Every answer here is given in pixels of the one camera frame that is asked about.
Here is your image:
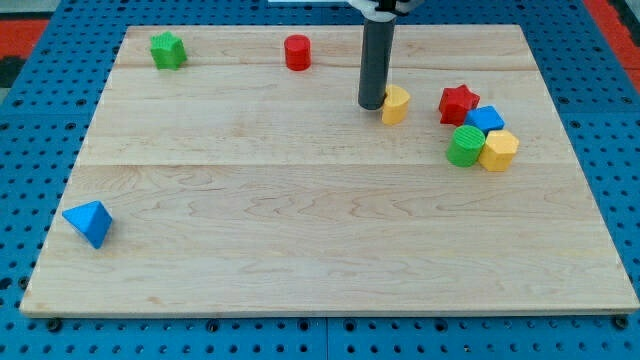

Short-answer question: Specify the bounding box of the red star block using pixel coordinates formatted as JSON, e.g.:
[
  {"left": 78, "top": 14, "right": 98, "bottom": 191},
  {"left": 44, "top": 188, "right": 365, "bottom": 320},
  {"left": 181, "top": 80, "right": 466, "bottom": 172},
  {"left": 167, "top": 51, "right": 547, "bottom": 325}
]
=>
[{"left": 438, "top": 84, "right": 481, "bottom": 126}]

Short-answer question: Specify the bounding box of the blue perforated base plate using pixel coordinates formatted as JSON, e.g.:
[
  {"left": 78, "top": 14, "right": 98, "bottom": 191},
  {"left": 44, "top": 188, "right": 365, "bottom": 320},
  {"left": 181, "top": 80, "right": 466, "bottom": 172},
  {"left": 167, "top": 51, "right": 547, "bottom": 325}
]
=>
[{"left": 1, "top": 0, "right": 639, "bottom": 359}]

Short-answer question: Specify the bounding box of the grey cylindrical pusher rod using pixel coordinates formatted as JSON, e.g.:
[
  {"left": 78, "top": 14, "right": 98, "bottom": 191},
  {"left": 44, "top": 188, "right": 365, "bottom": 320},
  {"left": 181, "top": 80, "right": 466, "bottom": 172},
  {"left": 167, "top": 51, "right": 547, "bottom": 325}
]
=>
[{"left": 358, "top": 19, "right": 395, "bottom": 110}]

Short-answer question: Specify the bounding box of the blue cube block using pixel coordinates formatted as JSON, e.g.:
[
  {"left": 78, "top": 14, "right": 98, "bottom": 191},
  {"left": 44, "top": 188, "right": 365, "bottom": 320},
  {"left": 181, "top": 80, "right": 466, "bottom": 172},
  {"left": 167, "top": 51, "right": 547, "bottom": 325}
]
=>
[{"left": 464, "top": 106, "right": 505, "bottom": 135}]

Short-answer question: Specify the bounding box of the yellow hexagon block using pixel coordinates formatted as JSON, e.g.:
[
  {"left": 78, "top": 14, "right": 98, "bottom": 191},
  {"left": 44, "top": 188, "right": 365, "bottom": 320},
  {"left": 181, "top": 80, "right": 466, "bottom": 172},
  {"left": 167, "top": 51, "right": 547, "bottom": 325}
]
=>
[{"left": 478, "top": 130, "right": 520, "bottom": 172}]

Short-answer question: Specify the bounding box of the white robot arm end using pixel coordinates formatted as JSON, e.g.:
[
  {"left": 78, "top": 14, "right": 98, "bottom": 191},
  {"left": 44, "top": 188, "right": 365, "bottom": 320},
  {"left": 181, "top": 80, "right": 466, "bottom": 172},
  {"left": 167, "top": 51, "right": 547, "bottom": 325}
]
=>
[{"left": 347, "top": 0, "right": 424, "bottom": 22}]

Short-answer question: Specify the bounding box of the wooden board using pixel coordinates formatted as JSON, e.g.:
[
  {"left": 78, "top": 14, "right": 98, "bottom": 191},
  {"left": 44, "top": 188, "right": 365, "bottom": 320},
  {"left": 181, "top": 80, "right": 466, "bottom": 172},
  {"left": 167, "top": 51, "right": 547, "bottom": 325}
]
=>
[{"left": 20, "top": 25, "right": 639, "bottom": 318}]

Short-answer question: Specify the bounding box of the red cylinder block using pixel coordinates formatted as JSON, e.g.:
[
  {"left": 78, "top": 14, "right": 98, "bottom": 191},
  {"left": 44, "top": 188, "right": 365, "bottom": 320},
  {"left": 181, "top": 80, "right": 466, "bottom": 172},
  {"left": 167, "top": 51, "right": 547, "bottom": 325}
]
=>
[{"left": 284, "top": 34, "right": 311, "bottom": 71}]

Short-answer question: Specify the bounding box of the blue triangle block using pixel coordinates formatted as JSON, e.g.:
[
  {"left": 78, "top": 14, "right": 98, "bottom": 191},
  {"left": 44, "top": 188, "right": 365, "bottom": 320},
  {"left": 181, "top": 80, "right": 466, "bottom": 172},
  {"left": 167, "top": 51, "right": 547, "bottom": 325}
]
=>
[{"left": 62, "top": 200, "right": 113, "bottom": 249}]

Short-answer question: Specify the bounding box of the green star block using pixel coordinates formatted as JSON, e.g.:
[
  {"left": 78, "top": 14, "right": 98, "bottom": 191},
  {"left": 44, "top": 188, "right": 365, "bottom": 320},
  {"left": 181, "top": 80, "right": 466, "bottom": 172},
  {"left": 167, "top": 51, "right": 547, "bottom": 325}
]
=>
[{"left": 150, "top": 31, "right": 187, "bottom": 70}]

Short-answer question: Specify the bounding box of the yellow heart block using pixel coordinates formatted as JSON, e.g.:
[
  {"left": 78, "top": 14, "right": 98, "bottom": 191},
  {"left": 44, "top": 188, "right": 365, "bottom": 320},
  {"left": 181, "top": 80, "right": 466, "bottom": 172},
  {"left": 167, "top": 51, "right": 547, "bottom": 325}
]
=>
[{"left": 381, "top": 85, "right": 411, "bottom": 125}]

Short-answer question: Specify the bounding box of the green cylinder block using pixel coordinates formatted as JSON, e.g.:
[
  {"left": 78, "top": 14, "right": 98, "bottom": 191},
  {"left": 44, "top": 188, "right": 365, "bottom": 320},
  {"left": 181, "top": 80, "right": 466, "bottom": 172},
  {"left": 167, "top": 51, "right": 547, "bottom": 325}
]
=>
[{"left": 445, "top": 125, "right": 485, "bottom": 167}]

